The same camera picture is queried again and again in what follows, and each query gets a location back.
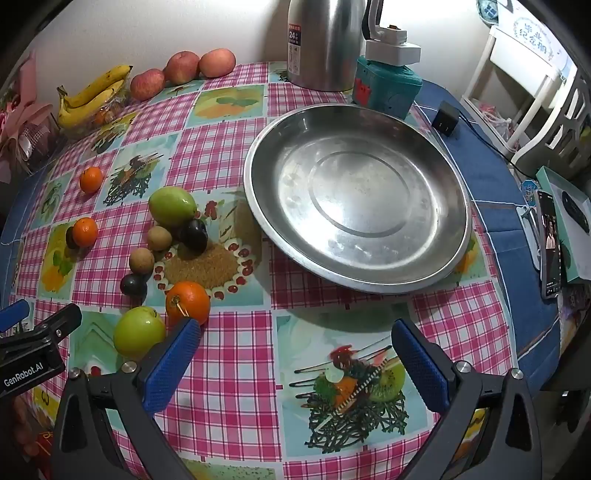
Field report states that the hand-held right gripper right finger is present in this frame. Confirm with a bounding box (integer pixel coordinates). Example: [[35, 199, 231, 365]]
[[392, 318, 544, 480]]

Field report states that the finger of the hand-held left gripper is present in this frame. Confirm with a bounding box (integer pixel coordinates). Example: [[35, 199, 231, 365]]
[[0, 304, 83, 354], [0, 299, 30, 332]]

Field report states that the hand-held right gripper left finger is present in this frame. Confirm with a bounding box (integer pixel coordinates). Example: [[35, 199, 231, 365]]
[[51, 318, 203, 480]]

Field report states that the green apple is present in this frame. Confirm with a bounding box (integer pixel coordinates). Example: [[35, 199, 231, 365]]
[[113, 306, 166, 357]]

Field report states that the large orange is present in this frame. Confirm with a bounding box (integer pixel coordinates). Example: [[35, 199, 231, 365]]
[[165, 281, 211, 326]]

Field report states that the brown kiwi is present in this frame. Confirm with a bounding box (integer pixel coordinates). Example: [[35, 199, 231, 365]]
[[147, 225, 173, 252], [128, 248, 155, 275]]

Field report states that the round stainless steel basin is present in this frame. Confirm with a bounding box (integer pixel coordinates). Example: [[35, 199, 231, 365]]
[[243, 104, 472, 295]]

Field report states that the white phone stand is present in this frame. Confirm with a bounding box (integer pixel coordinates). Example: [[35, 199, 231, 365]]
[[517, 205, 543, 271]]

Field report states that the black smartphone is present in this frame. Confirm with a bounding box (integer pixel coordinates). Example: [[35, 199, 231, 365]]
[[534, 190, 563, 300]]

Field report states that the teal cardboard box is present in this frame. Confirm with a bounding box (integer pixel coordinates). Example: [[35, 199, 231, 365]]
[[536, 166, 591, 283]]

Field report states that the clear plastic fruit container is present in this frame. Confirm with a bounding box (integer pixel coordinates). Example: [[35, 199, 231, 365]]
[[60, 85, 136, 139]]

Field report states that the pink plaid fruit-print tablecloth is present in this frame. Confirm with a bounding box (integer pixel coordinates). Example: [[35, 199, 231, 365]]
[[9, 62, 519, 480]]

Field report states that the yellow banana bunch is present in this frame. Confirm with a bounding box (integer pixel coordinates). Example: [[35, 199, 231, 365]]
[[56, 65, 134, 129]]

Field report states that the black charger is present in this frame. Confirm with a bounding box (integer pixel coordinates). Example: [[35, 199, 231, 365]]
[[433, 102, 460, 137]]

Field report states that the red apple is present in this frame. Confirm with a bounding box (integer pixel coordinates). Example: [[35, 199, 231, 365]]
[[165, 51, 201, 85], [130, 68, 166, 101], [198, 48, 236, 78]]

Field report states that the plastic bag with red items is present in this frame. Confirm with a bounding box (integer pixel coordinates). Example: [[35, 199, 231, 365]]
[[475, 102, 513, 139]]

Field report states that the teal plastic box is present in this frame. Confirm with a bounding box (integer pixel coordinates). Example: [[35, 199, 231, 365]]
[[352, 55, 423, 118]]

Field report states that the white chair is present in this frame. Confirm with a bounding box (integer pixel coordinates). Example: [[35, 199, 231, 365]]
[[508, 69, 591, 176]]

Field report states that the white power adapter block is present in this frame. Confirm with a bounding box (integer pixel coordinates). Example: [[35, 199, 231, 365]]
[[366, 39, 422, 68]]

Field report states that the white shelf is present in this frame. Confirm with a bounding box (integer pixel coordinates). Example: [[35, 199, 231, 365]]
[[462, 25, 578, 153]]

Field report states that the white plug with orange button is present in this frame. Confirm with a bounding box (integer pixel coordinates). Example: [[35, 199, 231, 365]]
[[373, 25, 408, 47]]

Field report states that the stainless steel thermos kettle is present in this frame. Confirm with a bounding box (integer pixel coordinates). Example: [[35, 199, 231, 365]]
[[283, 0, 385, 92]]

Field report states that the white printed box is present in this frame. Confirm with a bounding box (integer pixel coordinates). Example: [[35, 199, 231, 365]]
[[496, 0, 575, 70]]

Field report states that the black charger cable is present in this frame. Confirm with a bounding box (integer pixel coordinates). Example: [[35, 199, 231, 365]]
[[456, 113, 529, 178]]

